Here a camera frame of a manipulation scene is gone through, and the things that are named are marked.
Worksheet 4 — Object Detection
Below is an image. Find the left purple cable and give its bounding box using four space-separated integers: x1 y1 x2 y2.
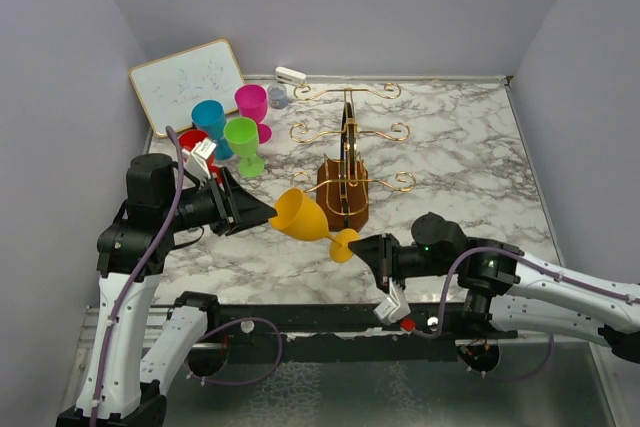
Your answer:
87 125 284 427

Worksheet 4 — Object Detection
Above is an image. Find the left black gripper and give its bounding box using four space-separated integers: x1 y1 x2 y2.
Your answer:
164 165 279 234

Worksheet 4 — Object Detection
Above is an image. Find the small whiteboard gold frame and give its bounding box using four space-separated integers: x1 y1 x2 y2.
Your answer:
128 39 245 138

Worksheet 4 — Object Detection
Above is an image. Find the green plastic wine glass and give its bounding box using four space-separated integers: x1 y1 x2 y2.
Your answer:
224 117 264 178

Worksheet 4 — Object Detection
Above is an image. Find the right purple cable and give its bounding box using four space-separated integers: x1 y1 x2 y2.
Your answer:
409 245 640 381

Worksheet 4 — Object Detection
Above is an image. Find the purple cable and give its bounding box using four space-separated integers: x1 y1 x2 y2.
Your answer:
409 245 640 381
87 125 284 427

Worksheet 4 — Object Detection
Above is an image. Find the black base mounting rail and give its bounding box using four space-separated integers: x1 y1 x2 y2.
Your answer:
188 302 516 373

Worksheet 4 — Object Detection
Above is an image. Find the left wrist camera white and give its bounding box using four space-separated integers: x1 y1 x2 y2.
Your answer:
182 138 218 183

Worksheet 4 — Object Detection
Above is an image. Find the gold wire wine glass rack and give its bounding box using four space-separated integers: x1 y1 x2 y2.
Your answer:
289 82 417 232

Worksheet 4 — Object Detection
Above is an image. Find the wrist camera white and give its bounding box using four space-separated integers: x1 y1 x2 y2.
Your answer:
182 138 218 183
374 281 411 328

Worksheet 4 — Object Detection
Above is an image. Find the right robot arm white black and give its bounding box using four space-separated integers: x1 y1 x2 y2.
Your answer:
347 213 639 363

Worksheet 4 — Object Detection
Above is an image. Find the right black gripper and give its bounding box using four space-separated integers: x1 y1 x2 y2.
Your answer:
347 232 458 294

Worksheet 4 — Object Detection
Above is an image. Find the red plastic wine glass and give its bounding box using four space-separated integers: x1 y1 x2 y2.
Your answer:
179 129 215 167

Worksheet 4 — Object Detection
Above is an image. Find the white whiteboard eraser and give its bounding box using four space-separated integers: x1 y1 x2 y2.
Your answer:
274 66 307 86

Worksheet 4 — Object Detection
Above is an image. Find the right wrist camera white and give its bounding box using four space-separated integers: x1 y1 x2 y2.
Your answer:
374 281 411 328

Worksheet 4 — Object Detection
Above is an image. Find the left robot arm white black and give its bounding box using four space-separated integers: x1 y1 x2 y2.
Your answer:
56 153 276 426

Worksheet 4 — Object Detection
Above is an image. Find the yellow plastic wine glass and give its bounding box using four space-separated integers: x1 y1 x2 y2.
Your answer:
269 188 360 263

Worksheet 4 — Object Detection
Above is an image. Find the blue plastic wine glass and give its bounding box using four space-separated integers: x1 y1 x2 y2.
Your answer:
191 100 234 161

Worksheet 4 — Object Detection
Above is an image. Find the magenta plastic wine glass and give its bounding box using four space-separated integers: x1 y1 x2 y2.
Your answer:
234 84 272 144

